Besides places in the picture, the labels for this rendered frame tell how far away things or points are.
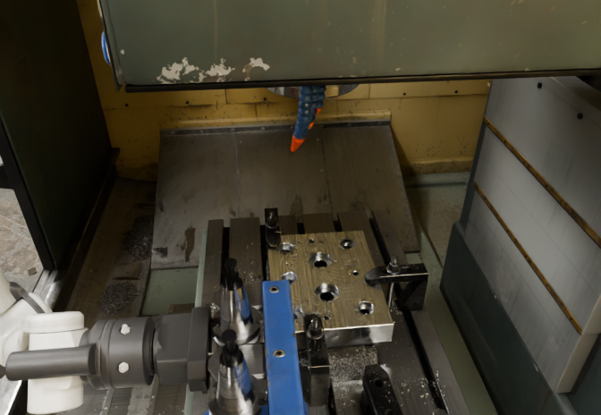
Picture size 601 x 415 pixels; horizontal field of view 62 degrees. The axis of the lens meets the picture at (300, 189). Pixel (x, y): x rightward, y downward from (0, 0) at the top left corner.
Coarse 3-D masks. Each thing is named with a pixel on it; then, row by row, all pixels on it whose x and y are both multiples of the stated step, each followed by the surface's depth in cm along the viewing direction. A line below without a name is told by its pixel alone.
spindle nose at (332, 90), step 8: (272, 88) 73; (280, 88) 71; (288, 88) 71; (296, 88) 70; (328, 88) 70; (336, 88) 71; (344, 88) 72; (352, 88) 73; (288, 96) 72; (296, 96) 71; (328, 96) 71; (336, 96) 72
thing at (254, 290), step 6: (258, 282) 73; (246, 288) 71; (252, 288) 71; (258, 288) 71; (216, 294) 70; (252, 294) 70; (258, 294) 70; (216, 300) 70; (252, 300) 69; (258, 300) 69; (216, 306) 69; (252, 306) 68; (258, 306) 68
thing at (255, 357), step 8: (248, 344) 63; (256, 344) 63; (264, 344) 63; (216, 352) 62; (248, 352) 62; (256, 352) 62; (264, 352) 62; (208, 360) 61; (216, 360) 61; (248, 360) 61; (256, 360) 61; (264, 360) 61; (208, 368) 60; (216, 368) 60; (256, 368) 60; (264, 368) 60; (216, 376) 59; (256, 376) 59; (264, 376) 59
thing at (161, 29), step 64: (128, 0) 38; (192, 0) 39; (256, 0) 39; (320, 0) 40; (384, 0) 40; (448, 0) 41; (512, 0) 41; (576, 0) 42; (128, 64) 41; (192, 64) 41; (256, 64) 42; (320, 64) 43; (384, 64) 43; (448, 64) 44; (512, 64) 44; (576, 64) 45
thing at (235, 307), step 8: (224, 280) 62; (240, 280) 62; (224, 288) 61; (232, 288) 61; (240, 288) 61; (224, 296) 61; (232, 296) 61; (240, 296) 61; (224, 304) 62; (232, 304) 61; (240, 304) 62; (248, 304) 63; (224, 312) 62; (232, 312) 62; (240, 312) 62; (248, 312) 63; (224, 320) 63; (232, 320) 62; (240, 320) 62; (248, 320) 63; (224, 328) 63; (232, 328) 63; (240, 328) 63; (248, 328) 64
